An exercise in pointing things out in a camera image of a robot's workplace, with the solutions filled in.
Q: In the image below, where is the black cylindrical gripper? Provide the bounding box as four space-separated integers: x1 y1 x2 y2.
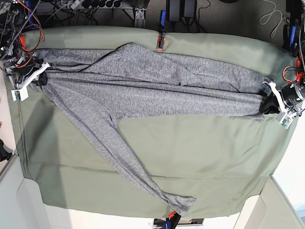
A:
6 57 48 87
259 83 305 115

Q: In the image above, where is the grey heathered T-shirt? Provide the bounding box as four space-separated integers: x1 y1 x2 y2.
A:
35 43 271 216

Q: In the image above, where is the right orange black clamp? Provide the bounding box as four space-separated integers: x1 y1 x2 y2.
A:
295 60 305 83

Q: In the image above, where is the green table cloth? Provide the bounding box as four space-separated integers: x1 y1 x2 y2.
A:
7 26 297 218

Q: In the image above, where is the white power strip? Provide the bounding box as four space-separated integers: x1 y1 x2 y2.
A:
60 0 81 10

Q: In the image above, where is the black power adapter right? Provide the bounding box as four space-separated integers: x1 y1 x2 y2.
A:
183 0 197 18

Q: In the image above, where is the black power adapter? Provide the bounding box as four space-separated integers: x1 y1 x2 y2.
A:
166 0 181 22
183 0 197 18

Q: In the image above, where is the black power adapter left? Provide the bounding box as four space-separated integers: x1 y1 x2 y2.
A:
166 0 181 22

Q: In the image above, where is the bottom orange black clamp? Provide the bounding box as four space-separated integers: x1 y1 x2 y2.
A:
162 211 181 229

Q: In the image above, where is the robot arm with orange wires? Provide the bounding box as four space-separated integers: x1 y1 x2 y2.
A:
0 0 45 68
281 23 305 89

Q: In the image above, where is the blue clamp handle right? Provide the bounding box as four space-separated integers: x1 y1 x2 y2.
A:
283 24 297 52

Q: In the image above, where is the blue clamp handle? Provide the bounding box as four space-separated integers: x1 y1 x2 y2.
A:
158 10 166 33
283 24 297 52

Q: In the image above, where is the aluminium frame bracket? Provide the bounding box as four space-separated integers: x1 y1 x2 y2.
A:
134 8 146 28

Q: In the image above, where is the blue clamp handle centre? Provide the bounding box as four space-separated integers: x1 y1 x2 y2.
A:
158 10 166 33

